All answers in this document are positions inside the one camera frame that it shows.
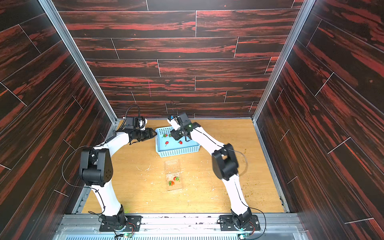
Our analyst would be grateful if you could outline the light blue plastic basket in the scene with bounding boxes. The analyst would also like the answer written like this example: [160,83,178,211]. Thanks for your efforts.
[155,127,201,158]

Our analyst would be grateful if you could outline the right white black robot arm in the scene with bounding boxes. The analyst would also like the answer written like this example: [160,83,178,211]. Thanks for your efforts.
[168,113,253,230]

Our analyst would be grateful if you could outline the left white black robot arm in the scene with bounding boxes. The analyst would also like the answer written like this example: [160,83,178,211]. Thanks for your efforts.
[80,128,157,230]

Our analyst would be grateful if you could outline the clear plastic clamshell container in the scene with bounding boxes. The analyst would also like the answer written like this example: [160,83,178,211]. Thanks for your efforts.
[164,160,183,192]

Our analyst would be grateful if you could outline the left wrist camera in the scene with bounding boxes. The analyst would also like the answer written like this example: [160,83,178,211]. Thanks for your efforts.
[124,117,148,130]

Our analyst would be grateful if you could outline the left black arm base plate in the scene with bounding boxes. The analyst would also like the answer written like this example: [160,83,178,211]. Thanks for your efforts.
[99,215,142,233]

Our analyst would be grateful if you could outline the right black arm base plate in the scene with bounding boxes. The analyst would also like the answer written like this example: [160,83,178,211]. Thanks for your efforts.
[217,215,261,232]

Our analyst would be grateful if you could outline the aluminium front rail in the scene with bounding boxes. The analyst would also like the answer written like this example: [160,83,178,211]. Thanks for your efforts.
[53,213,310,240]

